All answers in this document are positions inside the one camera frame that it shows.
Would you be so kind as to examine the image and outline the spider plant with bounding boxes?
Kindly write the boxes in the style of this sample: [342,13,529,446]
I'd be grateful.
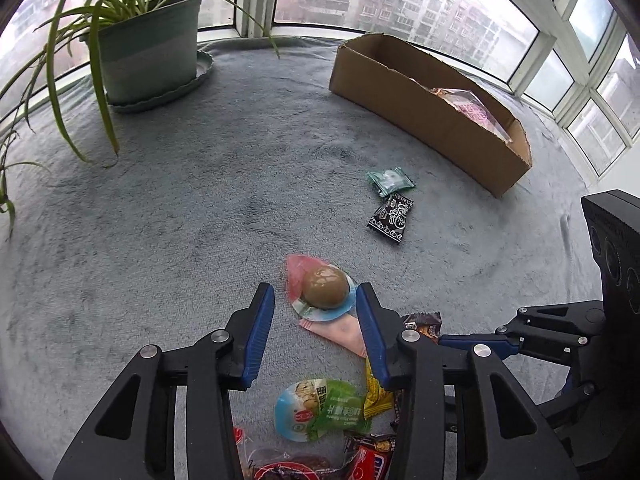
[1,0,270,162]

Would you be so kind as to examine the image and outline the small spider plant offshoot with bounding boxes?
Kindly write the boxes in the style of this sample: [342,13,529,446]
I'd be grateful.
[0,128,49,237]

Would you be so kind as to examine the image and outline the Snickers bar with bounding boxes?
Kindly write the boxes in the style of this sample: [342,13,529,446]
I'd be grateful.
[402,312,442,344]

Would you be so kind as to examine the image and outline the green blue snack pack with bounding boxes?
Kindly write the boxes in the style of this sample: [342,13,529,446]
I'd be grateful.
[273,378,371,443]

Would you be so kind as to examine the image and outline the black patterned snack packet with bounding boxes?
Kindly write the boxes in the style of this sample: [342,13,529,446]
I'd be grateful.
[367,193,413,244]

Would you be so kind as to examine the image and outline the green plastic flower pot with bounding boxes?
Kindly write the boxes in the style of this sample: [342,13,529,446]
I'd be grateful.
[98,0,203,104]

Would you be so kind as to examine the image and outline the black camera box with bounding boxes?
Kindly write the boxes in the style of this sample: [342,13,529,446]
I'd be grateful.
[582,190,640,360]

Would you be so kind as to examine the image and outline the green pot saucer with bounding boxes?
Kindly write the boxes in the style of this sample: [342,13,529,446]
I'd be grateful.
[107,50,215,114]

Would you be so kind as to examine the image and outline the wrapped bread packet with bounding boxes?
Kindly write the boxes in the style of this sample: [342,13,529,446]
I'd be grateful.
[431,88,512,144]

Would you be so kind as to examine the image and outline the red mixed nuts packet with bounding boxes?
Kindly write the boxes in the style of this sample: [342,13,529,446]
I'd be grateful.
[232,426,399,480]

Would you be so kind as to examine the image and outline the teal candy wrapper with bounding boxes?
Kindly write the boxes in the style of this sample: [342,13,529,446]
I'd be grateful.
[367,167,416,198]

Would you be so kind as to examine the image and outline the packaged braised egg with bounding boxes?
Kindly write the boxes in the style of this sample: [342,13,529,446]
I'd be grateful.
[285,254,356,323]

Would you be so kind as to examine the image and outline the grey fleece blanket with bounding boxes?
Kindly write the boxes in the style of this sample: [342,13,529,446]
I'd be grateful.
[1,40,601,478]

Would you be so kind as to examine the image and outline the brown cardboard box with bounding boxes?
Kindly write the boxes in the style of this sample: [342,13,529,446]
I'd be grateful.
[329,34,533,197]

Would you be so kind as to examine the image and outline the yellow snack packet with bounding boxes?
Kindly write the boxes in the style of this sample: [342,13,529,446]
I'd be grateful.
[363,358,395,420]

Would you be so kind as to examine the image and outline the pink snack sachet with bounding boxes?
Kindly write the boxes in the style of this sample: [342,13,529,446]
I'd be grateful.
[298,314,367,358]

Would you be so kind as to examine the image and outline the white window frame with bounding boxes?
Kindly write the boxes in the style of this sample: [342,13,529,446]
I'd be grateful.
[204,0,639,188]

